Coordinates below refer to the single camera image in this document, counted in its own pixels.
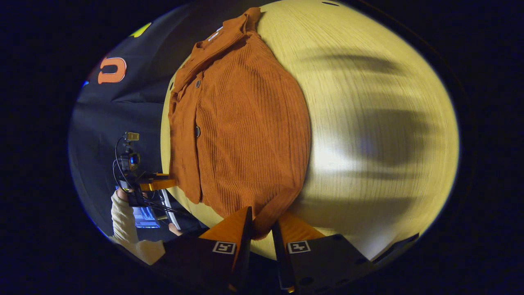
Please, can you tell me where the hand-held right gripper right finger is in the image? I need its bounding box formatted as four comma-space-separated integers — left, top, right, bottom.
271, 211, 379, 293

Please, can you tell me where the black backdrop cloth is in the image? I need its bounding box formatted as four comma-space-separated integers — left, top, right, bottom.
68, 0, 230, 246

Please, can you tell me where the orange corduroy jacket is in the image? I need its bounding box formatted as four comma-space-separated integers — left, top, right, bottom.
167, 7, 312, 241

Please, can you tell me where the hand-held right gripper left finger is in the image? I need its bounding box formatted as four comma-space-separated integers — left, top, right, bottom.
149, 206, 253, 293

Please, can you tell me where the silver laptop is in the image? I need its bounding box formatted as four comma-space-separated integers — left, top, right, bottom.
132, 189, 181, 230

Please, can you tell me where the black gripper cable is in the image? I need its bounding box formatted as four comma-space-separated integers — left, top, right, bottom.
112, 137, 193, 216

